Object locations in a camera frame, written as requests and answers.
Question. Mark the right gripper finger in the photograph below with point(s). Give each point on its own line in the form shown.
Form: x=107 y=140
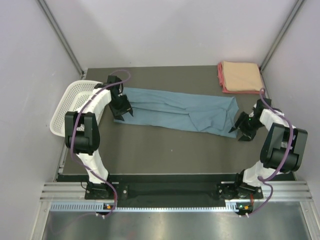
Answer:
x=236 y=126
x=244 y=138

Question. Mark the folded peach t shirt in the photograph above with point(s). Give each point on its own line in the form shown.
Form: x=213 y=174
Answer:
x=243 y=75

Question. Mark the aluminium corner post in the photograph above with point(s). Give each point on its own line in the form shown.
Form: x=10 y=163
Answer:
x=298 y=5
x=60 y=35

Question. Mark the white perforated plastic basket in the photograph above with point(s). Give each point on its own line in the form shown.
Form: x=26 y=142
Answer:
x=74 y=98

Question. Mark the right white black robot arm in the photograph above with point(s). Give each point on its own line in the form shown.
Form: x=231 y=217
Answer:
x=281 y=153

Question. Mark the slotted grey cable duct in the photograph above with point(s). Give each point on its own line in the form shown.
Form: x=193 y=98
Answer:
x=102 y=207

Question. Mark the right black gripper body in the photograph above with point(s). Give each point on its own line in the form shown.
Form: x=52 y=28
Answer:
x=249 y=126

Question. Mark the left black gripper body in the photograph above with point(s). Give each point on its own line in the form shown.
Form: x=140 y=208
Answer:
x=120 y=105

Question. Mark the blue t shirt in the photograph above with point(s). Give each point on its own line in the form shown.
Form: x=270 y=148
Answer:
x=182 y=111

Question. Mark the folded pink t shirt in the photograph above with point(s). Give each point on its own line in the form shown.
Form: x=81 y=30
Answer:
x=250 y=92

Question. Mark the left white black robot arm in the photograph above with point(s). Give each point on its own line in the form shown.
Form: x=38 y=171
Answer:
x=81 y=130

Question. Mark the left aluminium corner post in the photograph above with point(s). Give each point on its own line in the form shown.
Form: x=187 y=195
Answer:
x=60 y=35

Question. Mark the right aluminium corner post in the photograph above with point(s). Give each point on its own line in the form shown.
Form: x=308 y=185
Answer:
x=298 y=5

